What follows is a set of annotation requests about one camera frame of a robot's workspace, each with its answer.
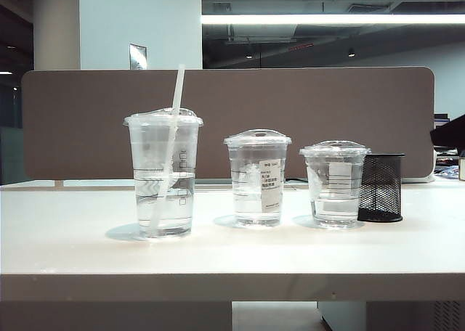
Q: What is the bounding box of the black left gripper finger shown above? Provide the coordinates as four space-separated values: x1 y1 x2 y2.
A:
429 114 465 147

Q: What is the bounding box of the black mesh pen holder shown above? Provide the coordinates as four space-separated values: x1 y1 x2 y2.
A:
357 152 406 223

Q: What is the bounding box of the white paper-wrapped straw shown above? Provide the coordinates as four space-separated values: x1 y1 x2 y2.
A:
148 64 186 237

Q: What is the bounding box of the large clear plastic cup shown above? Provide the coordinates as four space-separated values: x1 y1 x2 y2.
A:
123 107 204 240

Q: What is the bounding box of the small clear cup blank label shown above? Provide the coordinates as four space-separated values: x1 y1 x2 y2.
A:
299 139 372 230

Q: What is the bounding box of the medium clear cup printed label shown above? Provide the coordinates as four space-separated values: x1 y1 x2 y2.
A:
223 128 294 228

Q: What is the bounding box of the long ceiling light strip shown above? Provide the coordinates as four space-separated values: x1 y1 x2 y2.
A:
201 13 465 25

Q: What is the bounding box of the brown desk partition panel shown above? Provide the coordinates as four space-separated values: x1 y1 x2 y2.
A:
21 66 436 181

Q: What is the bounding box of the brown under-desk panel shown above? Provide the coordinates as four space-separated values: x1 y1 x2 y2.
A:
0 301 233 331

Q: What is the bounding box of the silver wall sign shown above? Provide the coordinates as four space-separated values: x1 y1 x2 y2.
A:
129 43 148 70

